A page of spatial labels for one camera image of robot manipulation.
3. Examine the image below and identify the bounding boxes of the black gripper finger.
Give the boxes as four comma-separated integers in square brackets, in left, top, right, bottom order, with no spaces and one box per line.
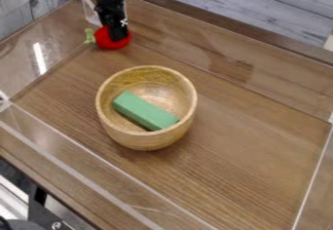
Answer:
[101,9,128,42]

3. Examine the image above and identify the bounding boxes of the red knitted apple toy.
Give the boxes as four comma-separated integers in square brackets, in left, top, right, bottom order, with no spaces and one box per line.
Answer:
[84,26,131,50]

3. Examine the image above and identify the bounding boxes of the wooden bowl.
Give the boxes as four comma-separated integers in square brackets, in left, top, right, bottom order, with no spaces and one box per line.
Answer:
[94,65,197,151]

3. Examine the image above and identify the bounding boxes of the green rectangular block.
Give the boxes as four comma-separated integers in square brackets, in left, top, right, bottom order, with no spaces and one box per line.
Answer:
[112,91,179,131]

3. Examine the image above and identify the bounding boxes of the clear acrylic tray walls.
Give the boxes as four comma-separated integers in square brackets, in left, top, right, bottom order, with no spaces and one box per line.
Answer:
[0,0,333,230]

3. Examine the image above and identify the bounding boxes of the black table frame bracket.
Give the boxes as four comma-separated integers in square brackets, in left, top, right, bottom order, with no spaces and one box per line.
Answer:
[26,187,73,230]

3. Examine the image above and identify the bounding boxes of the black cable bottom left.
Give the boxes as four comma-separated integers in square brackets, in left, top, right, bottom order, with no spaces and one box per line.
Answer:
[0,215,14,230]

